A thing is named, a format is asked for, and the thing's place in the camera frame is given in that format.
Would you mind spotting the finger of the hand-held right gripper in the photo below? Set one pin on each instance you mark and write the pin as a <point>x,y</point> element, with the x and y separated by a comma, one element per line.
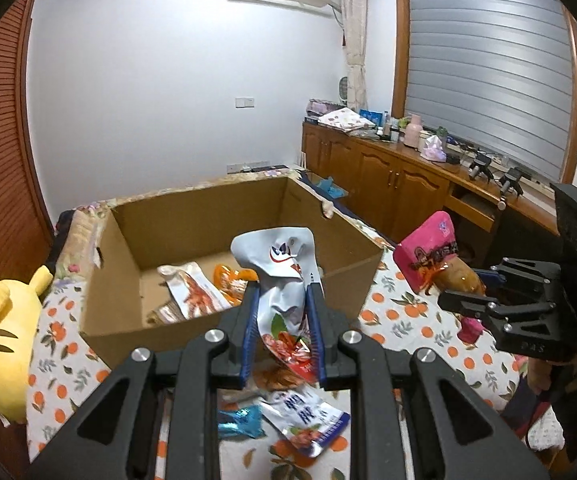
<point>518,342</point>
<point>528,280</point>

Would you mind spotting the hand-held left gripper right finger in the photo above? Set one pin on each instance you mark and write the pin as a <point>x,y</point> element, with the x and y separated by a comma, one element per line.
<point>316,340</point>

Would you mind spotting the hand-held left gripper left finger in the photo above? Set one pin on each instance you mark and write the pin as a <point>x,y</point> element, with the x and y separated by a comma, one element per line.
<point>249,340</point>

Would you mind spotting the white packet with red bottom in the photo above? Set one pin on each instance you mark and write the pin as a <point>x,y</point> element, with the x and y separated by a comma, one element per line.
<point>281,305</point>

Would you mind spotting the orange snack packet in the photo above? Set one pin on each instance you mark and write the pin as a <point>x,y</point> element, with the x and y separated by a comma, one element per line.
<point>228,280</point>
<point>278,377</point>

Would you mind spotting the white printed snack packet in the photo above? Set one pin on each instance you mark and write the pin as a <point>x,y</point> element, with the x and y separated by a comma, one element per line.
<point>193,292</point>

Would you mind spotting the pink snack packet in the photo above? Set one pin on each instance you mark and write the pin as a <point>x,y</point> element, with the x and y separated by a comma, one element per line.
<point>426,250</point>

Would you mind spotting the brown cardboard box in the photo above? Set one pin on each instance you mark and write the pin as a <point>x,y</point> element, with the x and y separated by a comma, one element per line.
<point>193,215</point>

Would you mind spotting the small pink packet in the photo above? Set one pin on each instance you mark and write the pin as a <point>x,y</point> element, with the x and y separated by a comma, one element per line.
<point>470,330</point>

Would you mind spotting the white and blue packet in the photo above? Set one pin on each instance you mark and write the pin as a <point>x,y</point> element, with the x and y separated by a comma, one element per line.
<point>303,410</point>

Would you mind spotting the blue foil wrapper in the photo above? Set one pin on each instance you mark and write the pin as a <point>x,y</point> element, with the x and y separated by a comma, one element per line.
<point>241,422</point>

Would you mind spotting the small black gadget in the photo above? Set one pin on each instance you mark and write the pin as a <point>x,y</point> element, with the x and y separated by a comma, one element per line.
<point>510,180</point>
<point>480,166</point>

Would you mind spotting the orange-print bedsheet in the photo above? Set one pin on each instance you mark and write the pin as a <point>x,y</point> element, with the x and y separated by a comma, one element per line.
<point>403,330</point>

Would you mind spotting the blue cloth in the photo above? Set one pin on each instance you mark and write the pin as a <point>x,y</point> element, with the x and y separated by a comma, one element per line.
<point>331,187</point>

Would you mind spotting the pink tissue pack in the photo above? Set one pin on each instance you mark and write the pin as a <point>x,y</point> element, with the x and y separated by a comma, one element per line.
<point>433,149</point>

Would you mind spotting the green-lidded bottle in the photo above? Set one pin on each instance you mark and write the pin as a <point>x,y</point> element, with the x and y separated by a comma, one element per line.
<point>442,135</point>

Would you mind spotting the wooden side cabinet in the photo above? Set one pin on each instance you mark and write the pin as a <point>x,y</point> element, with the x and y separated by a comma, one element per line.
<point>368,170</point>

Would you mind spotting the pink thermos bottle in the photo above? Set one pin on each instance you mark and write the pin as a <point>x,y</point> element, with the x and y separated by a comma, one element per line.
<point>413,132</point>

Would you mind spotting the grey window blind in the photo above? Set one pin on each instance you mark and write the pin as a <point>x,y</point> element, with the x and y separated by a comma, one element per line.
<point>483,60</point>

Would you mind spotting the dark cloth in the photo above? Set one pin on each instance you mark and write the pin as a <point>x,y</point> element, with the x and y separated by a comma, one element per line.
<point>63,222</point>

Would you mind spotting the folded floral cloth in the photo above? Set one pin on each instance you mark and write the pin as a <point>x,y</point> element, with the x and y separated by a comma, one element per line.
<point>346,120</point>

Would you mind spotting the blue wipes pack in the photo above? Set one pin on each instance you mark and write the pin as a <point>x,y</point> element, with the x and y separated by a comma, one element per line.
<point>370,116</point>

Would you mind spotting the purple pack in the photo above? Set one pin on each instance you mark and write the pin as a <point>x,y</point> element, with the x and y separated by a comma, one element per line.
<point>321,109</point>

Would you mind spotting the yellow plush toy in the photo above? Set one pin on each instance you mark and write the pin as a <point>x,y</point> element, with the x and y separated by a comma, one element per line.
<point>3,350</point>

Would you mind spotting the small white desk fan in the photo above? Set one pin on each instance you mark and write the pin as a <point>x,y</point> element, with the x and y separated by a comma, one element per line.
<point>344,92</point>

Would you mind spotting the floral white curtain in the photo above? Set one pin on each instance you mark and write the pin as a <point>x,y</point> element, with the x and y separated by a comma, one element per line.
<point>353,35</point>

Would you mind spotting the white wall switch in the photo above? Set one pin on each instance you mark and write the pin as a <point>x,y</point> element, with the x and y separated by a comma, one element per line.
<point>245,102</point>

